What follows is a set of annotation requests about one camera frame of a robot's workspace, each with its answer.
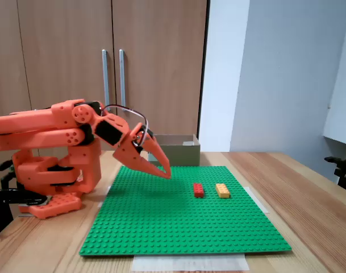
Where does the green lego baseplate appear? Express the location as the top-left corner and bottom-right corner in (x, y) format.
(78, 165), (292, 257)

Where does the black table clamp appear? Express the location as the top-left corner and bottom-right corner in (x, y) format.
(0, 188), (48, 236)

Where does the silver cabinet door handle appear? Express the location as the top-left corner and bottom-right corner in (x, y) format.
(101, 49), (111, 108)
(118, 49), (128, 109)

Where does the translucent masking tape strip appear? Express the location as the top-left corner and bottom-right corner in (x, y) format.
(97, 184), (112, 210)
(247, 186), (270, 214)
(131, 254), (251, 272)

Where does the red lego block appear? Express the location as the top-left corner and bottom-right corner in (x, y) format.
(193, 183), (206, 198)

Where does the striped servo cable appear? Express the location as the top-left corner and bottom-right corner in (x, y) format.
(100, 104), (149, 146)

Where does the yellow lego block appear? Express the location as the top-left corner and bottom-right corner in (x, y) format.
(215, 183), (231, 199)

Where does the brown wooden cabinet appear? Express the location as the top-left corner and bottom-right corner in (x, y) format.
(0, 0), (211, 191)

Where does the open cardboard box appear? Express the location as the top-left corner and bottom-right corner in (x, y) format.
(145, 133), (201, 167)

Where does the white panel board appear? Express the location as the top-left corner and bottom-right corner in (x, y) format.
(322, 0), (346, 146)

